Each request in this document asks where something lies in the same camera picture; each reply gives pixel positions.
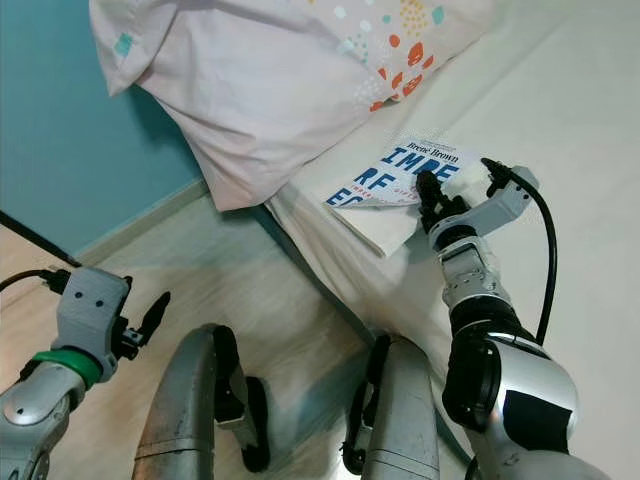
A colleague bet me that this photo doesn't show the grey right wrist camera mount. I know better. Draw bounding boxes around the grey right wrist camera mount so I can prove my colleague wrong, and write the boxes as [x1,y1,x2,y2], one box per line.
[460,165,539,236]

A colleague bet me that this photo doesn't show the pink patterned pillow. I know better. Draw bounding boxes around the pink patterned pillow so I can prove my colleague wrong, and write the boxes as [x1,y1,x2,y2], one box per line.
[88,0,506,213]

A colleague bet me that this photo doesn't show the blue fabric bed frame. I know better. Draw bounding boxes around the blue fabric bed frame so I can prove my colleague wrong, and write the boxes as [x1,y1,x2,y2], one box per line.
[255,200,371,341]

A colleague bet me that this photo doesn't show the black threshold strip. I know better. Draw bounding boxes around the black threshold strip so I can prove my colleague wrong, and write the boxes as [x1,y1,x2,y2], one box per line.
[0,210,66,266]

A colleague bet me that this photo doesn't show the grey robot leg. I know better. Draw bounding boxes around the grey robot leg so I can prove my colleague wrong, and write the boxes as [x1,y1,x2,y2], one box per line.
[342,333,471,480]
[132,322,271,480]

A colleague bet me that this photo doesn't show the grey left robot leg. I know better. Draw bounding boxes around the grey left robot leg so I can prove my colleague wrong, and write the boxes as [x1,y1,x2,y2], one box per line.
[132,322,271,480]

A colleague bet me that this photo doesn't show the white book blue letters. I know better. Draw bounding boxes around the white book blue letters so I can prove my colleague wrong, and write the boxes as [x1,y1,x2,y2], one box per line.
[325,133,486,259]

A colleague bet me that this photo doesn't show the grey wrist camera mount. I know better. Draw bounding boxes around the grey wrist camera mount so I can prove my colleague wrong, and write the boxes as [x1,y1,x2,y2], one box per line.
[57,267,131,356]
[460,165,539,236]

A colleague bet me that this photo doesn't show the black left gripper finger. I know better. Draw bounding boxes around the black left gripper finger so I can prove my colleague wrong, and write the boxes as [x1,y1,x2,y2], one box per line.
[140,292,172,342]

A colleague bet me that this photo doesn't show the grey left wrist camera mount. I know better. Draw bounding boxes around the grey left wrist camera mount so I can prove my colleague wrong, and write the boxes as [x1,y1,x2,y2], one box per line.
[57,267,131,356]

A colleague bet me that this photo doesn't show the cream mattress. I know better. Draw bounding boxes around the cream mattress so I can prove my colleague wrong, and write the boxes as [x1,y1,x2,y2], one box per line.
[265,0,640,480]

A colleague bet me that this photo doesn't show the grey right robot leg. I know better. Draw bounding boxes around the grey right robot leg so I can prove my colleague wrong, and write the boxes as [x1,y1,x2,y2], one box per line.
[342,333,471,480]

